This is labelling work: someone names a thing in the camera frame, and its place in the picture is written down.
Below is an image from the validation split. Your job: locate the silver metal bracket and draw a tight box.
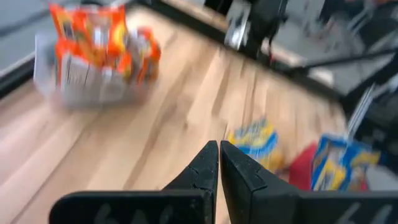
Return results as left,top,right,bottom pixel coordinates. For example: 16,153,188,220
223,0,252,50

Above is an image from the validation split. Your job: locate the black aluminium table frame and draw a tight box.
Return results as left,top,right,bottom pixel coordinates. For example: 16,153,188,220
0,0,349,103

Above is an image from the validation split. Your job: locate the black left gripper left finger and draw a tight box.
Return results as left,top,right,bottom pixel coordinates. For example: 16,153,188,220
49,139,220,224

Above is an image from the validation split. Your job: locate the red translucent plastic bin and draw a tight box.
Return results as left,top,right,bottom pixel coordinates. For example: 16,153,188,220
287,141,371,191

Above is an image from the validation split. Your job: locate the thin black rig rod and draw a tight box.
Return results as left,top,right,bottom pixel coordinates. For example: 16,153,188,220
289,46,398,75

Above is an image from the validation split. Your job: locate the silver aluminium extrusion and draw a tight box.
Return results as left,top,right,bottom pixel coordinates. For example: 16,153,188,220
346,83,377,138

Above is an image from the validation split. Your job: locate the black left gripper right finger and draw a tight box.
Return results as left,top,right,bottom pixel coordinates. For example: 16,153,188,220
220,139,398,224

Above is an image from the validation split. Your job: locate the blue Maruchan ramen packet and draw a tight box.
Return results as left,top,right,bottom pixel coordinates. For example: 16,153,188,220
340,148,382,191
310,134,354,191
226,117,285,174

